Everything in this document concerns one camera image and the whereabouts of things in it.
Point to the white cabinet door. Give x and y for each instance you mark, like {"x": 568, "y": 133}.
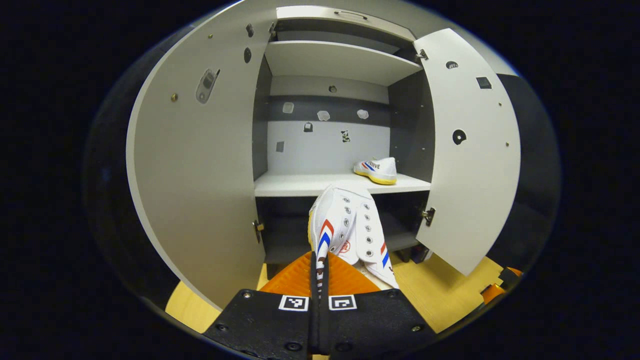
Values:
{"x": 475, "y": 175}
{"x": 200, "y": 175}

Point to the white striped shoe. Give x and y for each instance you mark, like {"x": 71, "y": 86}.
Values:
{"x": 380, "y": 170}
{"x": 345, "y": 220}

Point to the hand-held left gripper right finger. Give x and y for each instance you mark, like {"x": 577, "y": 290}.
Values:
{"x": 370, "y": 325}

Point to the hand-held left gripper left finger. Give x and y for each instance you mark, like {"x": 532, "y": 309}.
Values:
{"x": 270, "y": 325}

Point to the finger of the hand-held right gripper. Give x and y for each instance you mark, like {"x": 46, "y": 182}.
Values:
{"x": 492, "y": 292}

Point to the small blue white box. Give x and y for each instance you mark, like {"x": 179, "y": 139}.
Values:
{"x": 417, "y": 255}

